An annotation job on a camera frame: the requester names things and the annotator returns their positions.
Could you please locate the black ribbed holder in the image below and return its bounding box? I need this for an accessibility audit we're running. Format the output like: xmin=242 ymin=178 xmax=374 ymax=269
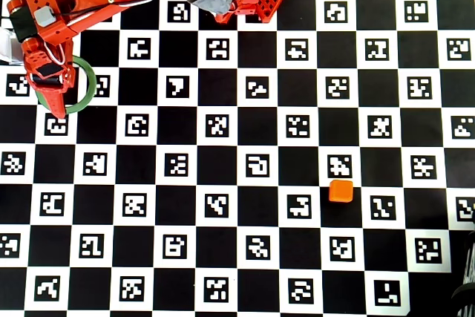
xmin=451 ymin=231 xmax=475 ymax=317

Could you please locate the black white marker mat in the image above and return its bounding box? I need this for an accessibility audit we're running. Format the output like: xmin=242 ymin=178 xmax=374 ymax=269
xmin=0 ymin=0 xmax=475 ymax=314

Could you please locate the orange cube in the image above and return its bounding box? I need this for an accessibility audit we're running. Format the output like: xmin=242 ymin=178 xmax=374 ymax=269
xmin=329 ymin=179 xmax=354 ymax=203

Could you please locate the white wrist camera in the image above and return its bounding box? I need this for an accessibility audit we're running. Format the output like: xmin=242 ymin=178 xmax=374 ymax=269
xmin=0 ymin=28 xmax=24 ymax=65

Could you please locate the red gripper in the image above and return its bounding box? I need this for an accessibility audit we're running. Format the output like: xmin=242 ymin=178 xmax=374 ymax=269
xmin=22 ymin=36 xmax=76 ymax=120

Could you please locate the green ring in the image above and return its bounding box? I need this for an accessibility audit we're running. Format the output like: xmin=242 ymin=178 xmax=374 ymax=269
xmin=35 ymin=55 xmax=97 ymax=114

